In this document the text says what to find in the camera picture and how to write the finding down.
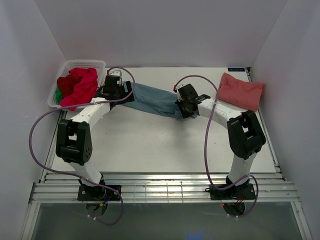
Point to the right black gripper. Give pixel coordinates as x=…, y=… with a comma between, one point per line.
x=184, y=114

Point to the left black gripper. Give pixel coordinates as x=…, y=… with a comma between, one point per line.
x=128, y=96

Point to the blue t shirt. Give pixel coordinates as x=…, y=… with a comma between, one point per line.
x=155, y=101

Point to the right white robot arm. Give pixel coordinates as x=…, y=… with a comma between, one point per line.
x=245, y=136

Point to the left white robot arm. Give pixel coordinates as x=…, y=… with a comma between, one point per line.
x=74, y=140

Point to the white plastic basket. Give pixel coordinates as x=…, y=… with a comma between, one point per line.
x=98, y=65

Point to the magenta t shirt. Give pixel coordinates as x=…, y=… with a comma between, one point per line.
x=85, y=90

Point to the dark red t shirt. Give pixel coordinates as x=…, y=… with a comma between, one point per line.
x=66, y=84

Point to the blue table label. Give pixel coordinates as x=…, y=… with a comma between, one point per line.
x=236, y=69

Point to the green garment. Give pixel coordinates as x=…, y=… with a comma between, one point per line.
x=58, y=96

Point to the folded salmon t shirt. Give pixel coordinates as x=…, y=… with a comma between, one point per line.
x=245, y=95

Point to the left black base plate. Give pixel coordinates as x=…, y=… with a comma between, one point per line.
x=96, y=193

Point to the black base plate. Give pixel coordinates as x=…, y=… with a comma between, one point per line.
x=241, y=192
x=96, y=193

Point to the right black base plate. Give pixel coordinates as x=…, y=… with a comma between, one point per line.
x=241, y=192

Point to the aluminium rail frame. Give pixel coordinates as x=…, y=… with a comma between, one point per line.
x=159, y=159

